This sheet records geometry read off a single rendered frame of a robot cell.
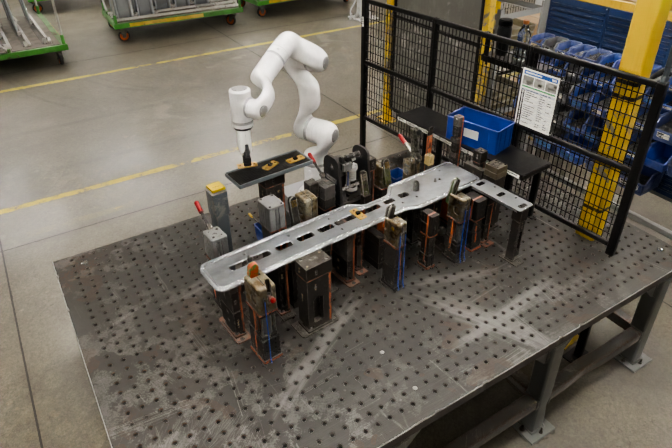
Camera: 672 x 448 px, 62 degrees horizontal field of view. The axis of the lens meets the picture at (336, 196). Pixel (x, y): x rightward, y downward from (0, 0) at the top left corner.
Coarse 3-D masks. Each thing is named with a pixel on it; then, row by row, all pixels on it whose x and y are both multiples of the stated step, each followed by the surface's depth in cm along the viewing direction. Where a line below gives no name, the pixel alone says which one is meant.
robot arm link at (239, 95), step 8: (232, 88) 218; (240, 88) 218; (248, 88) 219; (232, 96) 216; (240, 96) 216; (248, 96) 218; (232, 104) 218; (240, 104) 217; (232, 112) 221; (240, 112) 218; (232, 120) 223; (240, 120) 221; (248, 120) 222
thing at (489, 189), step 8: (472, 184) 263; (488, 184) 263; (480, 192) 259; (488, 192) 257; (496, 192) 257; (504, 192) 257; (496, 200) 252; (504, 200) 251; (512, 200) 251; (520, 200) 251; (512, 208) 246; (520, 208) 246
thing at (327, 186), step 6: (318, 180) 253; (324, 180) 253; (324, 186) 248; (330, 186) 248; (324, 192) 247; (330, 192) 249; (318, 198) 253; (324, 198) 249; (330, 198) 251; (318, 204) 255; (324, 204) 251; (330, 204) 253; (318, 210) 258; (324, 210) 252; (330, 210) 256; (324, 228) 259; (330, 228) 260; (330, 252) 267
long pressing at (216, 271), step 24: (432, 168) 276; (456, 168) 276; (408, 192) 258; (432, 192) 258; (336, 216) 242; (264, 240) 227; (288, 240) 227; (312, 240) 227; (336, 240) 228; (216, 264) 214; (264, 264) 214; (216, 288) 203
